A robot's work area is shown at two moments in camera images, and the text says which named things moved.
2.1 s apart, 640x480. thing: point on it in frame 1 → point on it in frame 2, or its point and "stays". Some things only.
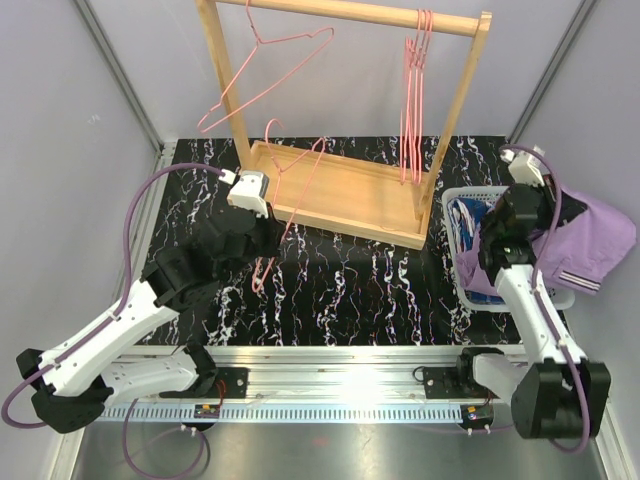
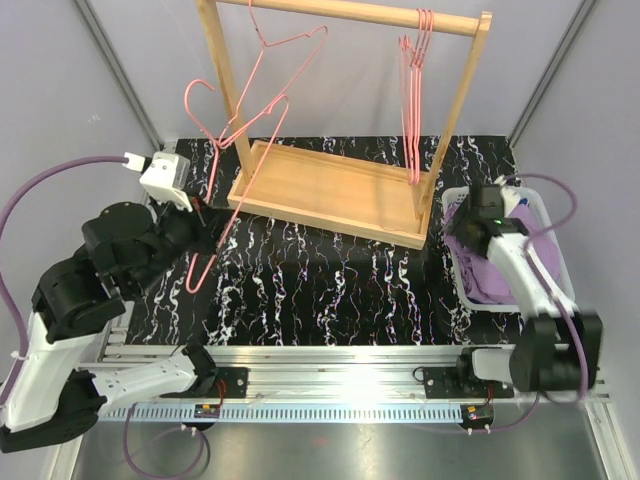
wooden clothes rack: (335, 192) stays
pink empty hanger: (411, 109) stays
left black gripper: (274, 231) → (207, 222)
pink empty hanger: (411, 108) stays
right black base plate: (441, 383) stays
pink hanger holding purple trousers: (302, 195) → (205, 261)
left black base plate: (228, 382) stays
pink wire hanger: (249, 59) → (220, 143)
